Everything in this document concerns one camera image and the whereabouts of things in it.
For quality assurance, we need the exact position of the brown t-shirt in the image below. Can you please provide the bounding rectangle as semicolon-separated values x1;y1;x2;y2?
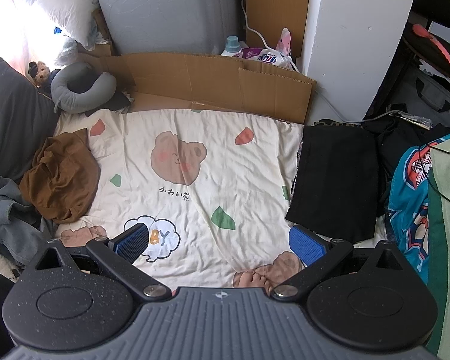
19;128;101;224

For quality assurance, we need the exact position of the folded black garment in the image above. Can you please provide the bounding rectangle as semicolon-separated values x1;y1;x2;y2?
286;124;386;244

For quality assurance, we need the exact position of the grey-blue sweatshirt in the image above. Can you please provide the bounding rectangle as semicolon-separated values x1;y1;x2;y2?
0;176;57;266

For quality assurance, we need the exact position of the cream bear print bedsheet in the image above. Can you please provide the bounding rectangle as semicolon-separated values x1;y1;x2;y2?
57;109;303;289

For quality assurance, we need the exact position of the green fabric bag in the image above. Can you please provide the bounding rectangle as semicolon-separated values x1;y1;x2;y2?
427;139;450;359

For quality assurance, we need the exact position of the grey neck pillow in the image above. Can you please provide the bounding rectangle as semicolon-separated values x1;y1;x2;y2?
50;62;117;114

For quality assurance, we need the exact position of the dark grey pillow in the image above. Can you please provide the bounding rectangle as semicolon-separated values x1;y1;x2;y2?
0;57;59;182

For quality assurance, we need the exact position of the flattened cardboard box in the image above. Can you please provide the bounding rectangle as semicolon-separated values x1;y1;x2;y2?
80;53;316;124

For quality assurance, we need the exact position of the small teddy bear toy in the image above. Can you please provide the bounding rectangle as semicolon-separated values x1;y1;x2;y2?
28;61;60;87

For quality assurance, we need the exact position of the white purple refill pouch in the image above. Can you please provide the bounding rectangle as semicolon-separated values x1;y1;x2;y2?
241;48;293;70

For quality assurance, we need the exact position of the detergent bottle teal cap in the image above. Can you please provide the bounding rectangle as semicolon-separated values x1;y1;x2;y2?
221;35;242;58

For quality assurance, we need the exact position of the upright cardboard sheet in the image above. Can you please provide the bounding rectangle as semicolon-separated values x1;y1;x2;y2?
245;0;309;58

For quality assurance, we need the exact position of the white power cable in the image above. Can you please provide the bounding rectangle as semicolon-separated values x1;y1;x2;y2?
240;0;301;73

